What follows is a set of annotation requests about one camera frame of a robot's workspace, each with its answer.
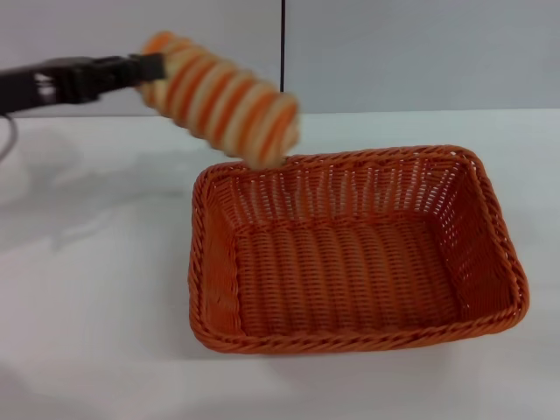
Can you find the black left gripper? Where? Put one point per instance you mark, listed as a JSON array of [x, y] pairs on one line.
[[83, 79]]

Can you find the orange white striped spiral bread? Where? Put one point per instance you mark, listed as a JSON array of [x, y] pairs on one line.
[[227, 100]]

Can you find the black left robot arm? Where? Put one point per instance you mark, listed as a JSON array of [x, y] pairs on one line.
[[19, 89]]

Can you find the orange woven plastic basket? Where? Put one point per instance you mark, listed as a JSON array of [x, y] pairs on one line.
[[350, 271]]

